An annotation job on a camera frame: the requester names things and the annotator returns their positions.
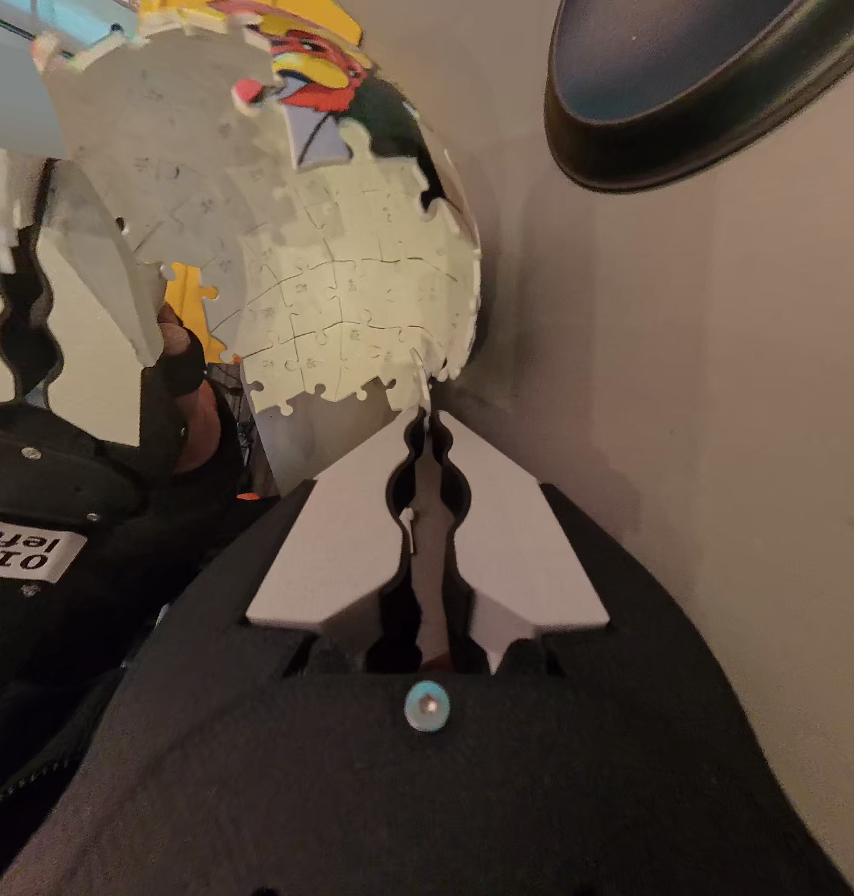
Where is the person's left hand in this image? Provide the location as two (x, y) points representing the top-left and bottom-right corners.
(157, 305), (226, 478)

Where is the black round ball stand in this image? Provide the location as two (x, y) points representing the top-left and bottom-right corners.
(542, 0), (854, 196)

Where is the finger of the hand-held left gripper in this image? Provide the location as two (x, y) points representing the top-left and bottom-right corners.
(0, 149), (65, 406)
(40, 157), (167, 368)

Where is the single curved puzzle piece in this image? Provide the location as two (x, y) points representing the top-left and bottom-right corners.
(386, 350), (435, 554)

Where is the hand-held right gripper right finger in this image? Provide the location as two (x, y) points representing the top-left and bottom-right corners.
(431, 410), (611, 676)

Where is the partly built puzzle ball shell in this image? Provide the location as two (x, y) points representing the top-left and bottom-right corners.
(31, 0), (484, 421)

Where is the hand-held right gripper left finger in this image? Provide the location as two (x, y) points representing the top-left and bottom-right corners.
(246, 408), (428, 671)

